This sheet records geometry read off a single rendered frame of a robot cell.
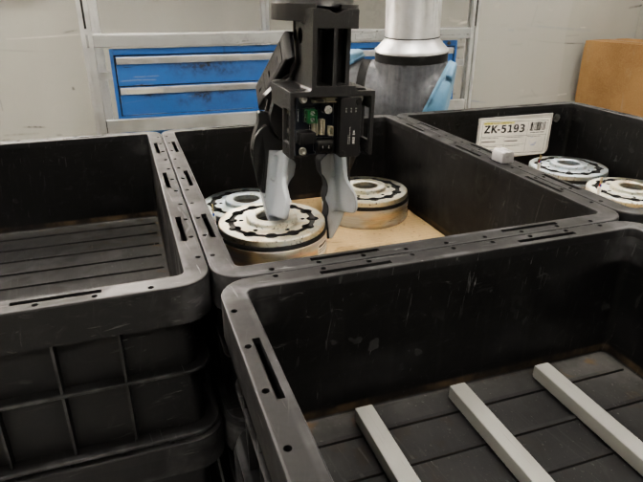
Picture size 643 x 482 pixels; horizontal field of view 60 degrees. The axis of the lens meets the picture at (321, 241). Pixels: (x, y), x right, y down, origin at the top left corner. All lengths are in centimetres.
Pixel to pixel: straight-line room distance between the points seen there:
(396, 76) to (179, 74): 162
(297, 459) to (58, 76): 316
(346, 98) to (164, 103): 202
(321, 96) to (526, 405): 27
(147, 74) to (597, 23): 306
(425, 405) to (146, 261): 33
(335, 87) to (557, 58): 384
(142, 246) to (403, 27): 51
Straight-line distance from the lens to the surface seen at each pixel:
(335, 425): 37
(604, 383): 45
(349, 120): 46
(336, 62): 44
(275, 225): 51
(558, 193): 49
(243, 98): 248
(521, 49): 407
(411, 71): 90
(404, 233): 64
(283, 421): 22
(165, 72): 243
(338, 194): 53
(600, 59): 418
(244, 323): 28
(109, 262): 60
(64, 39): 329
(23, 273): 61
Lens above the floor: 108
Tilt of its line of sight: 24 degrees down
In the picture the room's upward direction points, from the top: straight up
